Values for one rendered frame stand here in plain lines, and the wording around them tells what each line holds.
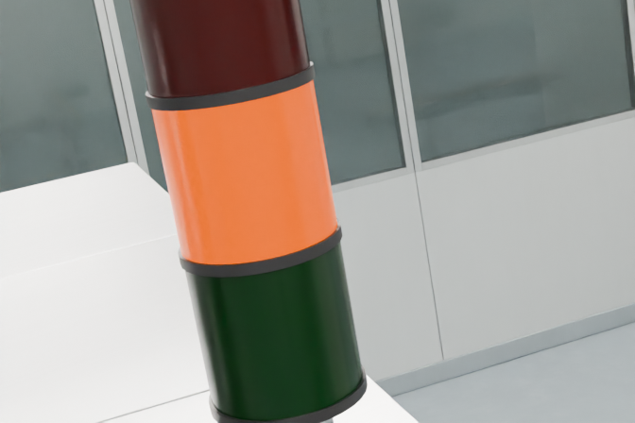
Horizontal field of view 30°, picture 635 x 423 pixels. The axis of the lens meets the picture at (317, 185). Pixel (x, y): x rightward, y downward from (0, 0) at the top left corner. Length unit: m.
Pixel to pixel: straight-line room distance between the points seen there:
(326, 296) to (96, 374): 0.37
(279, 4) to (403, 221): 5.07
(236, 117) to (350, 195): 4.95
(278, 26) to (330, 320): 0.09
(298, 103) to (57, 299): 0.54
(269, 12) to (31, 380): 0.43
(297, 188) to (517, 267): 5.38
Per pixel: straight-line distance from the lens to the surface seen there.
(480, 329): 5.71
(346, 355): 0.36
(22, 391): 0.72
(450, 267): 5.55
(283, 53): 0.34
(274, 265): 0.34
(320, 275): 0.35
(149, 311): 0.80
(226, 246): 0.34
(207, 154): 0.34
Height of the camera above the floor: 2.35
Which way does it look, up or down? 14 degrees down
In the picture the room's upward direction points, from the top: 10 degrees counter-clockwise
